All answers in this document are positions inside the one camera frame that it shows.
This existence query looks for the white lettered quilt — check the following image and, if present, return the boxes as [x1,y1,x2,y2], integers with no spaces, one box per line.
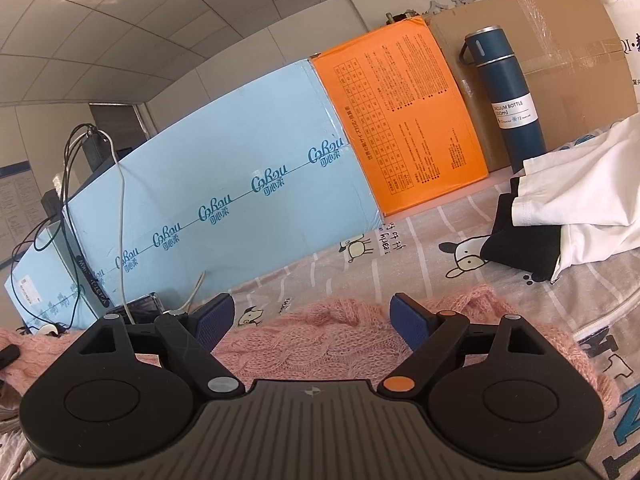
[572,280,640,480]

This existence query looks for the orange printed carton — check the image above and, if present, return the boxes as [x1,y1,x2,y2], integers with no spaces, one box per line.
[310,15,491,218]

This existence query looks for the white charging cable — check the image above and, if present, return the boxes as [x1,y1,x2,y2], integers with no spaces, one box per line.
[97,130,137,326]

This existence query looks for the white garment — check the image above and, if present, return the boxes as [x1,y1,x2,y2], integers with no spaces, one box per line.
[512,117,640,283]

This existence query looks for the large light blue carton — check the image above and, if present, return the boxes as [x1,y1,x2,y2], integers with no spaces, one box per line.
[62,57,383,321]

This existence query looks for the black smartphone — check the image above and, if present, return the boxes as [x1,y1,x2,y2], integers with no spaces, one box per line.
[107,294,161,318]

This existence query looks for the black printed lanyard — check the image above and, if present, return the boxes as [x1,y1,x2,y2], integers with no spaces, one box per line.
[62,215,111,316]

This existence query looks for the grey cartoon printed bed sheet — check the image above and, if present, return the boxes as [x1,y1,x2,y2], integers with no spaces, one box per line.
[0,170,640,480]

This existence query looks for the brown cardboard box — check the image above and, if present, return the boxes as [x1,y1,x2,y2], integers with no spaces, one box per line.
[425,0,640,173]

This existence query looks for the black power adapter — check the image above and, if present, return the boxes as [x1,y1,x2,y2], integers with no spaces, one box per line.
[84,127,115,171]

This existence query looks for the black garment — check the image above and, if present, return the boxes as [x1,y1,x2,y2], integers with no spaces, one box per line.
[480,192,563,283]

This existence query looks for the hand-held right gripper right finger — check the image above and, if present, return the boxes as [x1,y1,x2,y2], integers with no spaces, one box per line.
[377,292,547,401]

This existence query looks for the small light blue carton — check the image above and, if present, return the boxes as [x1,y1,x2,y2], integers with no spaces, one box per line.
[5,222,101,333]

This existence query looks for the pink knitted sweater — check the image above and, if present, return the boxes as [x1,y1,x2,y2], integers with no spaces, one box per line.
[0,285,621,441]

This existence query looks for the black cables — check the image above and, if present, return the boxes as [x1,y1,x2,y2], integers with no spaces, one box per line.
[10,122,101,333]

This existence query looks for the dark blue vacuum bottle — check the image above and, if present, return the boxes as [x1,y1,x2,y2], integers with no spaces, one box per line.
[460,25,548,173]

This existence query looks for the beige cable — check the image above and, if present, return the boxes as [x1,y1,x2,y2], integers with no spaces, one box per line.
[181,270,207,314]

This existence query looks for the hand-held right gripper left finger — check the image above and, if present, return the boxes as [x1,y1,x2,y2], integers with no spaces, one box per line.
[75,294,246,401]

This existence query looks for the wall poster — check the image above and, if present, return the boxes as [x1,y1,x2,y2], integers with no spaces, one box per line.
[0,165,36,266]

